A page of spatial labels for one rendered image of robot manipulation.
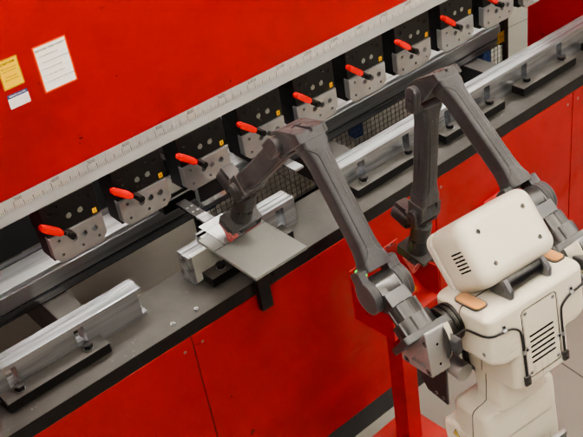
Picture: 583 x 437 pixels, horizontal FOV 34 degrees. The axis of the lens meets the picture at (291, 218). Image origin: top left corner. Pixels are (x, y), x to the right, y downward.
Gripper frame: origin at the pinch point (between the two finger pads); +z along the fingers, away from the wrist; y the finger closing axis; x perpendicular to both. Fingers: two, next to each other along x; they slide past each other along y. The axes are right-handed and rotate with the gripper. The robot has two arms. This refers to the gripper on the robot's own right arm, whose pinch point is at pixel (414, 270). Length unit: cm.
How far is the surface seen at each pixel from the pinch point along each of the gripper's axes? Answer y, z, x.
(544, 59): 34, -4, -108
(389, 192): 26.5, -0.8, -18.0
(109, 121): 53, -56, 61
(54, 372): 37, -2, 97
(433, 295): -5.9, 8.6, -3.4
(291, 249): 19.2, -15.9, 30.9
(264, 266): 19.4, -16.0, 40.5
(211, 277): 35, -2, 46
